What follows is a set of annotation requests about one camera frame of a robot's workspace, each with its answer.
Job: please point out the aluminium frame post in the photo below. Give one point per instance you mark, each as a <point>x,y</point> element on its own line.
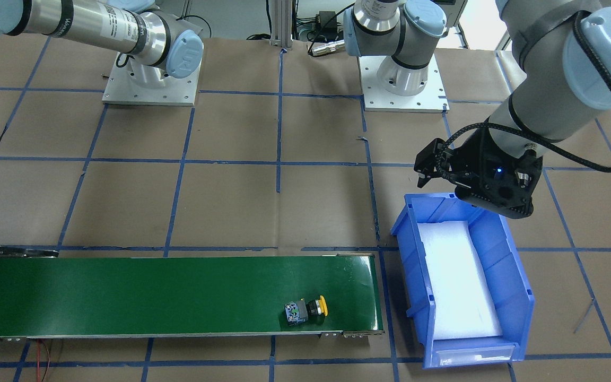
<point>281,23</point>

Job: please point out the black power adapter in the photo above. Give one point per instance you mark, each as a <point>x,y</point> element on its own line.
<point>326,21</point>

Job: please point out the yellow push button switch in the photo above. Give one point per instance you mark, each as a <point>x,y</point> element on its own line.
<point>300,311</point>

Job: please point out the blue plastic bin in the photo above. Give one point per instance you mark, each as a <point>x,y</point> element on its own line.
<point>503,269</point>

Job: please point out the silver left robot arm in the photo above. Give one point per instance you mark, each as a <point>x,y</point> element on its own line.
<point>564,47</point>

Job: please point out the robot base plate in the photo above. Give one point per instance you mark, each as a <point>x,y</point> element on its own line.
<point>138,85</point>
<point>391,88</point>

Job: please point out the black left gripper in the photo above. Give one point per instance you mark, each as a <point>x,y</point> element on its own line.
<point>470,155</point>

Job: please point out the green conveyor belt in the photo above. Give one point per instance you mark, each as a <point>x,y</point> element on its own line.
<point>185,297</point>

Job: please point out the white foam pad bin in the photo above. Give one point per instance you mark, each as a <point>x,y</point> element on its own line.
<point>464,306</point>

